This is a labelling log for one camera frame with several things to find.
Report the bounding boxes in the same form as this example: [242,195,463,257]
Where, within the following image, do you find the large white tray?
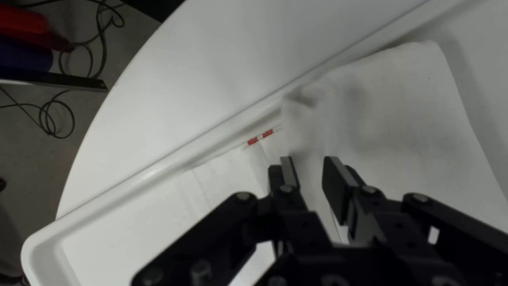
[21,0,485,286]

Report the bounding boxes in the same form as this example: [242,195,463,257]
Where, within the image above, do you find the red and blue object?
[0,3,72,71]

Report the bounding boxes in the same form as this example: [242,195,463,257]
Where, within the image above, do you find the white towel with red stripes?
[247,41,508,243]

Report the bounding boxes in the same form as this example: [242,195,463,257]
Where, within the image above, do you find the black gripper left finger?
[129,157,329,286]

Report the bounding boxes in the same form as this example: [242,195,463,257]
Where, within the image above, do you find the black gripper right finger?
[321,157,508,270]

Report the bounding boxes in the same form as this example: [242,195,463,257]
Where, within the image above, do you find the tangled black floor cables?
[0,0,128,139]

